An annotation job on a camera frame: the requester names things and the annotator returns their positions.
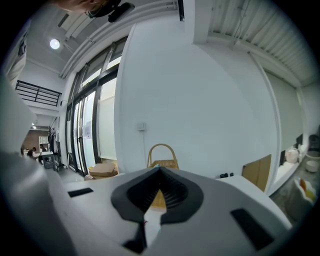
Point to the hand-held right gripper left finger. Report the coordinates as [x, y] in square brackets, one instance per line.
[100, 212]

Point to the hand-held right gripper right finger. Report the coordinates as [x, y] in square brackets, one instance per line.
[212, 225]

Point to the wicker basket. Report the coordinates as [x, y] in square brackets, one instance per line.
[165, 163]

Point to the black coat rack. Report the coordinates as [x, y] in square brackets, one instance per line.
[56, 147]

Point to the medium cardboard box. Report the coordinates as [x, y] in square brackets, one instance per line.
[100, 177]

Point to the open cardboard box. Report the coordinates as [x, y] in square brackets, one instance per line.
[103, 168]

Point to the flat brown cardboard box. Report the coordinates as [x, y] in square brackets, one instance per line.
[257, 173]

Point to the grey table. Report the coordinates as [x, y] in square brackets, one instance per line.
[47, 160]

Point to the white paper notice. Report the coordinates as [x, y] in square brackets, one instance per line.
[88, 130]

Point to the white shelf unit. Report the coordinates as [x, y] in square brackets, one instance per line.
[43, 142]

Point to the black framed glass door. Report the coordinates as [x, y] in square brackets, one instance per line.
[96, 112]

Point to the white rounded container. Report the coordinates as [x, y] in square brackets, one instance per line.
[293, 155]

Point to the white round bowl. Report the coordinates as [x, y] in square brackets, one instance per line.
[312, 166]

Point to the beige round basin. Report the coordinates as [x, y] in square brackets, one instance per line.
[313, 154]

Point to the white roller blind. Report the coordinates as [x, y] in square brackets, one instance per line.
[285, 112]

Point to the black balcony railing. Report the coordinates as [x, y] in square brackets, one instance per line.
[37, 92]

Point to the round ceiling lamp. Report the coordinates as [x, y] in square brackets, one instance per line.
[54, 44]

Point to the white ceiling pipes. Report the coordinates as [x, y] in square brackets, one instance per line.
[112, 27]

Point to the white ceiling air conditioner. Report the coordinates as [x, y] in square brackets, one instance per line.
[80, 23]

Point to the person's face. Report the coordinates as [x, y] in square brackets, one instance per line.
[80, 5]

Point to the black ceiling track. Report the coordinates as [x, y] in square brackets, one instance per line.
[181, 10]

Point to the white wall socket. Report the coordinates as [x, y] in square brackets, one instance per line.
[141, 126]

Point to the black head camera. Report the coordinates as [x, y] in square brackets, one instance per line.
[121, 12]

